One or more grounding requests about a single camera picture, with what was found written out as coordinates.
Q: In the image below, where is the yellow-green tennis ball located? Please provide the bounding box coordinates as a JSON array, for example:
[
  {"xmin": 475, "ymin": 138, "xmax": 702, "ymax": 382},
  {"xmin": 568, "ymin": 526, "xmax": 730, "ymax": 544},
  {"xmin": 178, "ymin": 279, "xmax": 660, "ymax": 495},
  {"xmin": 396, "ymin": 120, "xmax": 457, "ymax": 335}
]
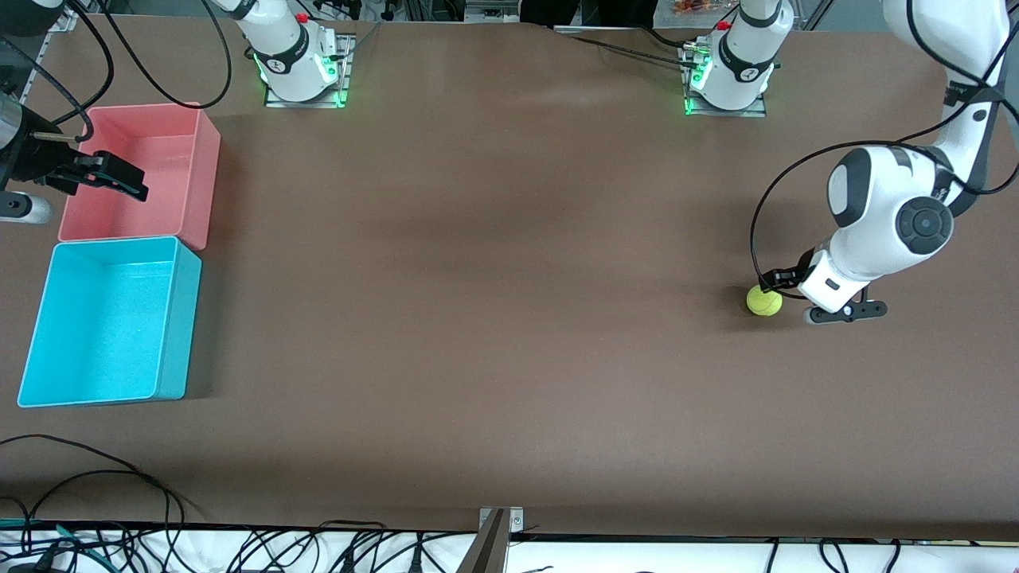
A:
[{"xmin": 746, "ymin": 284, "xmax": 783, "ymax": 318}]

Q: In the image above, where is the pink plastic bin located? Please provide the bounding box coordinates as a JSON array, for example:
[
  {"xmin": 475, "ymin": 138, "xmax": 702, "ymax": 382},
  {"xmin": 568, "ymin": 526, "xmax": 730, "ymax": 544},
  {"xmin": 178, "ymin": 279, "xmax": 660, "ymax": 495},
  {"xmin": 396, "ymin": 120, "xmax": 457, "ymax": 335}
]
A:
[{"xmin": 57, "ymin": 102, "xmax": 222, "ymax": 252}]

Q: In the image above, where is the blue plastic bin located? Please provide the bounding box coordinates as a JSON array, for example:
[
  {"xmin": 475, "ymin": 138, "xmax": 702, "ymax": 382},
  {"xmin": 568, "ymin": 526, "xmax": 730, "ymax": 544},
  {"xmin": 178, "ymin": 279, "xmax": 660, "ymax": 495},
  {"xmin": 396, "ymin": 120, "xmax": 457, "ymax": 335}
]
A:
[{"xmin": 17, "ymin": 236, "xmax": 203, "ymax": 409}]

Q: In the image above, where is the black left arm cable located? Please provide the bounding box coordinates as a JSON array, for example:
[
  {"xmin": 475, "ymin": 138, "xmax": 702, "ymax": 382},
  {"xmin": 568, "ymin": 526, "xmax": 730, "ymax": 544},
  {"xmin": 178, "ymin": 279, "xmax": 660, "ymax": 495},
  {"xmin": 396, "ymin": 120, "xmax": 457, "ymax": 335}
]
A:
[{"xmin": 750, "ymin": 0, "xmax": 1019, "ymax": 299}]

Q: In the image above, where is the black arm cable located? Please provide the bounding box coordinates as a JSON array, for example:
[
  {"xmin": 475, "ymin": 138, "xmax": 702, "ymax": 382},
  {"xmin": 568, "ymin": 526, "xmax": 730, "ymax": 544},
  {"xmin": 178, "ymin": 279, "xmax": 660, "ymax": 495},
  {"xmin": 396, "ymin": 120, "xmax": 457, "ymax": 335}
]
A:
[
  {"xmin": 96, "ymin": 0, "xmax": 232, "ymax": 109},
  {"xmin": 750, "ymin": 0, "xmax": 1019, "ymax": 299}
]

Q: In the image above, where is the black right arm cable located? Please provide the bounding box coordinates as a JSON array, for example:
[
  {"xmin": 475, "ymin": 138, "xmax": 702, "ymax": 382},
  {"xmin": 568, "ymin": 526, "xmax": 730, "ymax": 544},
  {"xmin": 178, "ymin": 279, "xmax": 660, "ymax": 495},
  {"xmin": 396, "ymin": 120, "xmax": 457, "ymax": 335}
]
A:
[{"xmin": 96, "ymin": 0, "xmax": 232, "ymax": 109}]

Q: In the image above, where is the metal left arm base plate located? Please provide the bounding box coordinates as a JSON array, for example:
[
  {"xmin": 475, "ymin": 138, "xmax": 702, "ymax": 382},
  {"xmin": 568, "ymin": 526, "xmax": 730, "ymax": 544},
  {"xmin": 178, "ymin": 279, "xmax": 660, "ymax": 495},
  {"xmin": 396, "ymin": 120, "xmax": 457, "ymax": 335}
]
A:
[{"xmin": 683, "ymin": 40, "xmax": 767, "ymax": 118}]

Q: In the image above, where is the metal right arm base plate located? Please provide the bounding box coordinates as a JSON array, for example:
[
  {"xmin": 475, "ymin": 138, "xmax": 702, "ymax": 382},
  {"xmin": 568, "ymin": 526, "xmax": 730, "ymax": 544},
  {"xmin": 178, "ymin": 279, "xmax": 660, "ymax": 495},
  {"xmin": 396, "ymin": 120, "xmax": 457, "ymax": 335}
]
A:
[{"xmin": 264, "ymin": 33, "xmax": 353, "ymax": 108}]

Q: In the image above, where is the black base power cable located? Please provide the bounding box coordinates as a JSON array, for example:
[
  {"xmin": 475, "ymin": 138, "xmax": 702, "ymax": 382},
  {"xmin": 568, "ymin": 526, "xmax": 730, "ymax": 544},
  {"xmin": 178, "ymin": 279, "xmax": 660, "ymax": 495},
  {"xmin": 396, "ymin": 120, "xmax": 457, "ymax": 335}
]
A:
[{"xmin": 557, "ymin": 22, "xmax": 701, "ymax": 66}]

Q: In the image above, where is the teal cable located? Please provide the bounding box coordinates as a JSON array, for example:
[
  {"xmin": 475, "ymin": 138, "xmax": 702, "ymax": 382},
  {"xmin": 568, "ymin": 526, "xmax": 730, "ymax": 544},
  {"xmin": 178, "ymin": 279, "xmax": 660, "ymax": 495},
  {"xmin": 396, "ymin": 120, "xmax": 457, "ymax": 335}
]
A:
[{"xmin": 0, "ymin": 519, "xmax": 108, "ymax": 564}]

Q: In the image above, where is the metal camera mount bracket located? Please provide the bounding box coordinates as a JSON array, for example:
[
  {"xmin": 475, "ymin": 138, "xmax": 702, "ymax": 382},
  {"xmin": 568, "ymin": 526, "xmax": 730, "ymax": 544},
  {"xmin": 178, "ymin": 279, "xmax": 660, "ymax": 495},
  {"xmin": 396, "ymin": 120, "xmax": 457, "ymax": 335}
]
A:
[{"xmin": 456, "ymin": 507, "xmax": 525, "ymax": 573}]

